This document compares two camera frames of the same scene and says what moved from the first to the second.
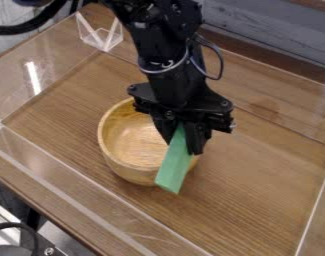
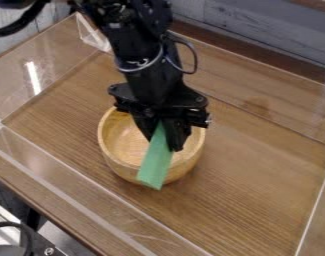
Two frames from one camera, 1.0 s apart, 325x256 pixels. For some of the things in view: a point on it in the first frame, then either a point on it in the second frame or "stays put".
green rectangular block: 177,162 -> 157,161
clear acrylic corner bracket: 103,39 stays put
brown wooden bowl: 131,143 stays put
